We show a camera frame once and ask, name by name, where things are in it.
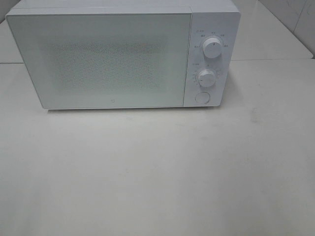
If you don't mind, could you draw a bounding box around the white microwave knob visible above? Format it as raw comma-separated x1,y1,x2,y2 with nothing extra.
197,69,217,88
201,35,223,59

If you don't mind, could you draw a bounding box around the round white door button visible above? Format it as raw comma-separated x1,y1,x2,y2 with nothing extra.
195,92,211,104

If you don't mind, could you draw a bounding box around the white microwave oven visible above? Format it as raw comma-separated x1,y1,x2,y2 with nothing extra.
5,0,241,109

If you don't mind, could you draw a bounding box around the white microwave door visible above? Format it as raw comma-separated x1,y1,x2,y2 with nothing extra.
7,14,191,109

